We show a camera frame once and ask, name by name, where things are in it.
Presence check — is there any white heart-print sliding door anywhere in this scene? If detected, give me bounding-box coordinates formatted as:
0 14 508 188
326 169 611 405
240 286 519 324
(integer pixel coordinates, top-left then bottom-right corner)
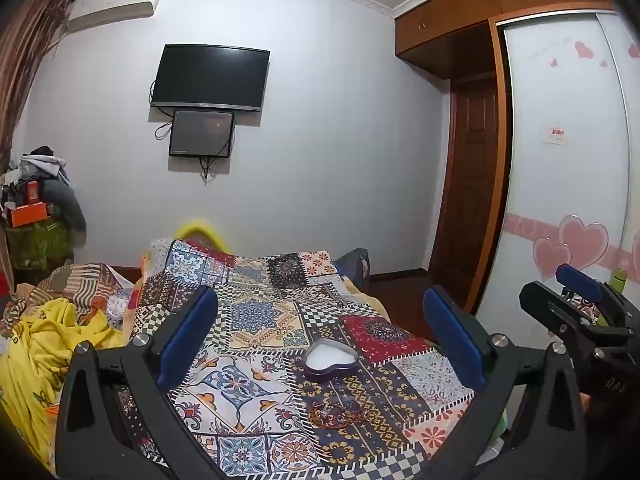
472 11 634 322
597 10 640 283

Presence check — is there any orange box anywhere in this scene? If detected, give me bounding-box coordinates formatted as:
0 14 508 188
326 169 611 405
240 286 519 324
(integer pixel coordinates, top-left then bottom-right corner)
10 202 49 229

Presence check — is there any green patterned cloth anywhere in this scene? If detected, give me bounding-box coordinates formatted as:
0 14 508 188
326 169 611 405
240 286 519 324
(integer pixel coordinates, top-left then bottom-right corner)
7 220 74 272

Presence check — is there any yellow cloth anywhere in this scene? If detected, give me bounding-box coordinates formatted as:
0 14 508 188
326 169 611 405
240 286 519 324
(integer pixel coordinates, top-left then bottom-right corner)
0 297 126 472

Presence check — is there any patchwork printed blanket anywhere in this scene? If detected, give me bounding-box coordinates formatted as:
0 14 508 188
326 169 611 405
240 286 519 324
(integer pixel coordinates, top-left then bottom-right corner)
112 237 476 479

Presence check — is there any yellow hoop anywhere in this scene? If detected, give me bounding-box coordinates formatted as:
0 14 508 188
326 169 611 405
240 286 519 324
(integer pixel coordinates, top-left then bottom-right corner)
172 218 232 254

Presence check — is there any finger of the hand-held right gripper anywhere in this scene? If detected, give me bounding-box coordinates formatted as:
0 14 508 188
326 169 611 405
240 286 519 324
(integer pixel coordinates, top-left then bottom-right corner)
556 263 619 307
518 281 635 342

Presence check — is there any white air conditioner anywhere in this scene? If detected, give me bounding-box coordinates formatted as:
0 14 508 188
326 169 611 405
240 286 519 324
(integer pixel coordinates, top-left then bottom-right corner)
65 0 165 32

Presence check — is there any brown striped curtain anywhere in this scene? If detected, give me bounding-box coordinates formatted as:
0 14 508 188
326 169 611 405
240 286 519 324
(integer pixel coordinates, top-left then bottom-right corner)
0 0 76 163

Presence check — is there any striped brown blanket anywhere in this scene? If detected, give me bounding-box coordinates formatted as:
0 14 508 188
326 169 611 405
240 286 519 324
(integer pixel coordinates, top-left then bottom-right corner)
15 261 137 342

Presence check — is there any wooden wardrobe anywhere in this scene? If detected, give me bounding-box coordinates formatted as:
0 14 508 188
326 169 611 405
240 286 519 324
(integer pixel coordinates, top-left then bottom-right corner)
394 0 640 317

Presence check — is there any small black wall monitor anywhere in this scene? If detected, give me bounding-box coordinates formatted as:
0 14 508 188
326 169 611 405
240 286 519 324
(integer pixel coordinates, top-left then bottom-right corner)
168 109 236 159

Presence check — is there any black wall television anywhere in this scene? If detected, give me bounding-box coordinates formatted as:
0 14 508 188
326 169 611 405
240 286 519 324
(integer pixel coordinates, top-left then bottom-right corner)
150 44 271 112

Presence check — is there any dark blue bag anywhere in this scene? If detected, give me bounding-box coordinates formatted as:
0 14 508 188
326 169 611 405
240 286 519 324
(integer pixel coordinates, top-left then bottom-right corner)
335 247 372 293

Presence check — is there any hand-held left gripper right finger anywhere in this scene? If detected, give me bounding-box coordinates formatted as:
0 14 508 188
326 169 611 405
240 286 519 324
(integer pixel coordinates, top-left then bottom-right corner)
422 285 589 480

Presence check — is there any red beaded bracelet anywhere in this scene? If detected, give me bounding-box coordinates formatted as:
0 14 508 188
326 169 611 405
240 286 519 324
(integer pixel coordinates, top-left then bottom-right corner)
342 404 372 430

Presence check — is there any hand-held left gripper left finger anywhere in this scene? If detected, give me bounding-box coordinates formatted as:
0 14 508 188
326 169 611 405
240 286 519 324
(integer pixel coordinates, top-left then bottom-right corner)
54 284 223 480

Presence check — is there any pile of clothes on rack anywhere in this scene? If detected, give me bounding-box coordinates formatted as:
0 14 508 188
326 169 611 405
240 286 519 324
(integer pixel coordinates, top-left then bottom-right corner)
20 146 87 235

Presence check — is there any heart-shaped purple tin box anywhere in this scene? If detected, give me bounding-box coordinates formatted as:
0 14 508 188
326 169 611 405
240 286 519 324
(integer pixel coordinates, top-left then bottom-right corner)
303 339 359 377

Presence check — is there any brown beaded bracelet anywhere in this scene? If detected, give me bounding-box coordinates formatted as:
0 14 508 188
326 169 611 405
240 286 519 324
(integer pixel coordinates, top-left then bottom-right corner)
306 401 351 432

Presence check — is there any beige fleece blanket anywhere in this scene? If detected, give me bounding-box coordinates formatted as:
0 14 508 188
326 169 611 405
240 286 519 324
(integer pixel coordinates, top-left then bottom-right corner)
347 282 397 320

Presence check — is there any brown wooden door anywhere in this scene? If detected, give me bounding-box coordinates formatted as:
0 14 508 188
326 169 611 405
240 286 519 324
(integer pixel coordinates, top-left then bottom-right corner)
429 77 502 307

